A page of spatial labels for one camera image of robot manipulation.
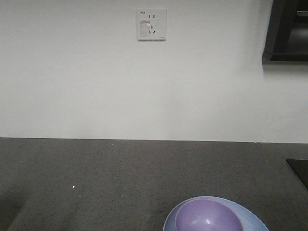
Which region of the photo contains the light blue plastic plate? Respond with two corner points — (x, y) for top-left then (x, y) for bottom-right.
(163, 196), (269, 231)

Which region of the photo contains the purple plastic bowl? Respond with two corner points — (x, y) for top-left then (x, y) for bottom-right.
(174, 199), (243, 231)

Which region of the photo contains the white wall socket right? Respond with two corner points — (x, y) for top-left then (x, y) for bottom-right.
(136, 9), (167, 41)

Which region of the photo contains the black induction cooktop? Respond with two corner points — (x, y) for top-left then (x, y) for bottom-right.
(286, 159), (308, 189)

